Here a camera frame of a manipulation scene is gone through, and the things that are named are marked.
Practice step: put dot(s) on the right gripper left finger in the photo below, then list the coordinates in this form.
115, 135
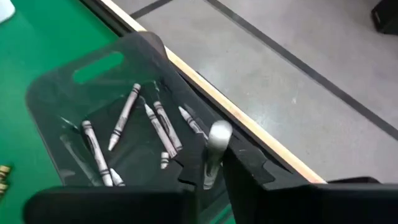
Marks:
124, 205

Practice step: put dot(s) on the black floor object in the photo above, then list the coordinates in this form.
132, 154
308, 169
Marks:
387, 15

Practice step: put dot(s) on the green table mat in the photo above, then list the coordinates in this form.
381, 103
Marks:
31, 46

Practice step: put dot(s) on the dark grey plastic bin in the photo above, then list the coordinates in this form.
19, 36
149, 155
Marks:
46, 102

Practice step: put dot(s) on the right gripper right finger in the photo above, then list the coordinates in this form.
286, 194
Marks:
280, 205

